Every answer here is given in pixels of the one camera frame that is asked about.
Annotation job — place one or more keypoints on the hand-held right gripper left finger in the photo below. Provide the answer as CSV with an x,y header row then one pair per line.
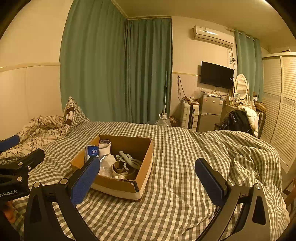
x,y
84,183

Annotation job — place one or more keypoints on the white padded jacket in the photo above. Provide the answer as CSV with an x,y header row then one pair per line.
x,y
252,118

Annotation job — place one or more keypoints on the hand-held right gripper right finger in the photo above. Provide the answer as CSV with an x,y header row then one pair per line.
x,y
209,180

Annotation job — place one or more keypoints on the silver small fridge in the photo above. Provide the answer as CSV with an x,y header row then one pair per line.
x,y
209,113

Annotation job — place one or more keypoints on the green curtain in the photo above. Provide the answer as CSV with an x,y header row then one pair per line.
x,y
92,64
248,67
149,69

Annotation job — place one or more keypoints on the beige tape roll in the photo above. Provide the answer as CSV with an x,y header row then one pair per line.
x,y
124,173

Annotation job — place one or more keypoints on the person's left hand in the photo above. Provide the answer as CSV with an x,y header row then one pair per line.
x,y
9,210

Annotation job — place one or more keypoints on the black wall television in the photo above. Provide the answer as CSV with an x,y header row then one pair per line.
x,y
216,74

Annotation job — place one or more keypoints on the clear plastic bag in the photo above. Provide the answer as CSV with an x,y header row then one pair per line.
x,y
105,168

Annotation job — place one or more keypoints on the white louvred wardrobe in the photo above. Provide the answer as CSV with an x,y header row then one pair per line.
x,y
282,104

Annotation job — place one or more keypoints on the white suitcase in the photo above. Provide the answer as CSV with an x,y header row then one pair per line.
x,y
189,115

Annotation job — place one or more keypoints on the black jacket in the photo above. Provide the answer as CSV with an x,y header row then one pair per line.
x,y
234,120

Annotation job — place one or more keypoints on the checked pillow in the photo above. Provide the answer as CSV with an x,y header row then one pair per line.
x,y
77,115

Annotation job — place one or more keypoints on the white oval mirror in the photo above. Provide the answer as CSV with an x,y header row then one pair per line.
x,y
241,85

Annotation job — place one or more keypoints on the white air conditioner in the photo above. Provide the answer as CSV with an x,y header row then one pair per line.
x,y
214,36

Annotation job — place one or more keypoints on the wooden chair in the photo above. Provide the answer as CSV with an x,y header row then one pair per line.
x,y
290,192

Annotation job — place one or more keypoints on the green checked blanket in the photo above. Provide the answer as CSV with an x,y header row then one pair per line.
x,y
180,185

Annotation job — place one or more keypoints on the floral quilt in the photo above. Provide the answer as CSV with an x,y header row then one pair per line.
x,y
44,127

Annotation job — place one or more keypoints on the cardboard box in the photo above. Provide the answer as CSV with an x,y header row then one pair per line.
x,y
115,187

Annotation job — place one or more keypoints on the grey plastic hanger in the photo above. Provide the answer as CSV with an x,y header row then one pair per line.
x,y
127,158

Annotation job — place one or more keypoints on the thin metal pole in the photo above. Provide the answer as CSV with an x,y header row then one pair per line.
x,y
165,92

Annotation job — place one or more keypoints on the wooden vanity desk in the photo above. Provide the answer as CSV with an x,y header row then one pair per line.
x,y
227,110

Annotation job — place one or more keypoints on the white sock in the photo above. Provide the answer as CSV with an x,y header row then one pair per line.
x,y
104,146

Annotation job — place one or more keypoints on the clear water bottle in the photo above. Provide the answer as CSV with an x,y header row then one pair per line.
x,y
163,121

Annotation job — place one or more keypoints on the brown suitcase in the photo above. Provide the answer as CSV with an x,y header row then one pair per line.
x,y
261,120

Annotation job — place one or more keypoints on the blue printed packet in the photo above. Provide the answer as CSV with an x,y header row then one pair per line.
x,y
92,151

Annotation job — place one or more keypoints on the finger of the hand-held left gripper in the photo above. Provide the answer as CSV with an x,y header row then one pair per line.
x,y
27,158
9,142

